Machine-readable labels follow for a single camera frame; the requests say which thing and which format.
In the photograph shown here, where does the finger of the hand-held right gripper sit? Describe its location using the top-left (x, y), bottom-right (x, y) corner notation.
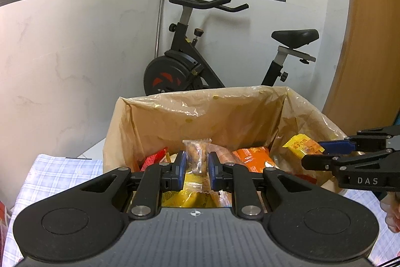
top-left (301, 151), bottom-right (400, 173)
top-left (317, 126), bottom-right (400, 155)

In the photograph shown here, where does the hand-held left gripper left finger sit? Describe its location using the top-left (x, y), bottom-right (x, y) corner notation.
top-left (78, 151), bottom-right (188, 219)

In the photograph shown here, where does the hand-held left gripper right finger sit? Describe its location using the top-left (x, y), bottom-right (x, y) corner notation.
top-left (208, 151), bottom-right (316, 219)

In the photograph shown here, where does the clear snack packet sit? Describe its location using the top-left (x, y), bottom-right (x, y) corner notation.
top-left (182, 138), bottom-right (213, 194)
top-left (208, 143), bottom-right (240, 165)

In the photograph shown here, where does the small yellow snack packet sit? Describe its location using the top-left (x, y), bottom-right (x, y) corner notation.
top-left (282, 135), bottom-right (325, 158)

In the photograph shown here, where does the brown cardboard box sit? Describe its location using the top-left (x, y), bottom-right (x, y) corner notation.
top-left (103, 85), bottom-right (347, 208)

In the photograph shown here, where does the person's right hand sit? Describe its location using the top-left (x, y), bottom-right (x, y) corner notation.
top-left (380, 192), bottom-right (400, 234)

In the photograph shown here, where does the red snack packet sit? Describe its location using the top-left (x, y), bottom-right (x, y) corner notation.
top-left (140, 146), bottom-right (168, 171)
top-left (292, 173), bottom-right (318, 187)

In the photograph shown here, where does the large yellow snack bag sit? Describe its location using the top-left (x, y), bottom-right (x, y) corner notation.
top-left (161, 173), bottom-right (233, 209)

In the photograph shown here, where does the orange snack packet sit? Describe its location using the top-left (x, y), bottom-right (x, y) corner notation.
top-left (233, 146), bottom-right (280, 174)

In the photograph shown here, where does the black exercise bike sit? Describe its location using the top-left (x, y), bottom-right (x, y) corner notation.
top-left (144, 0), bottom-right (320, 97)

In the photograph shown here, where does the wooden door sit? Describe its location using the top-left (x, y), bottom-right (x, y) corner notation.
top-left (322, 0), bottom-right (400, 138)

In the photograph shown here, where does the checked tablecloth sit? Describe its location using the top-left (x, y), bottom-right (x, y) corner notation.
top-left (6, 154), bottom-right (400, 267)

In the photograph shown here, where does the floral printed curtain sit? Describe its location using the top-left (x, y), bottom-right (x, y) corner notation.
top-left (0, 200), bottom-right (13, 258)

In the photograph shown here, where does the thin black cable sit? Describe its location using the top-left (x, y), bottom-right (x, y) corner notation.
top-left (372, 257), bottom-right (400, 267)

